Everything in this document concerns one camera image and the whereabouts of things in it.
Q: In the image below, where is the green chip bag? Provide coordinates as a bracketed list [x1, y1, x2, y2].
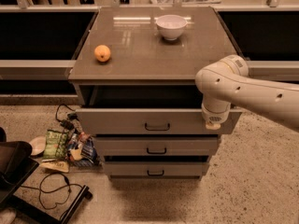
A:
[42, 130, 68, 161]

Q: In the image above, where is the grey drawer cabinet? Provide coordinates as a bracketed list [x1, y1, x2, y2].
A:
[69, 7, 235, 165]

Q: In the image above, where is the grey middle drawer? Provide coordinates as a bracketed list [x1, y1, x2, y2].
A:
[93, 136, 220, 156]

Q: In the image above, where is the black cable on floor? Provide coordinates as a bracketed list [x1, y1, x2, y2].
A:
[20, 172, 84, 211]

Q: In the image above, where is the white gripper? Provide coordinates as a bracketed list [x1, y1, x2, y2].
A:
[202, 101, 231, 131]

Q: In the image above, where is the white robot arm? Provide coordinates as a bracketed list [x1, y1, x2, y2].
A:
[195, 55, 299, 132]

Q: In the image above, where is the white bowl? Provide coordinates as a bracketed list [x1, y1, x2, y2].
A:
[156, 15, 187, 40]

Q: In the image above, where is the grey top drawer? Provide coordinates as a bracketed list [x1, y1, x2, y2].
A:
[76, 108, 241, 135]

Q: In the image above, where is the black power adapter cable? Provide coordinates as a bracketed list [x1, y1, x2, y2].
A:
[55, 104, 90, 134]

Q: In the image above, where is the orange fruit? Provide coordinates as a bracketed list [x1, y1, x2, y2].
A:
[94, 45, 111, 63]

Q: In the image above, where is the black chair base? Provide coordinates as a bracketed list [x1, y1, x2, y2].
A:
[0, 128, 93, 224]

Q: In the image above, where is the blue snack package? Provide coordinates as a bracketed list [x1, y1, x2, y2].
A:
[67, 132, 99, 167]

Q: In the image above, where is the white plate on floor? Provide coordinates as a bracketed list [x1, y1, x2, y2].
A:
[29, 136, 46, 156]

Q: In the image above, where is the yellow snack bag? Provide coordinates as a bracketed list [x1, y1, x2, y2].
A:
[40, 161, 69, 173]

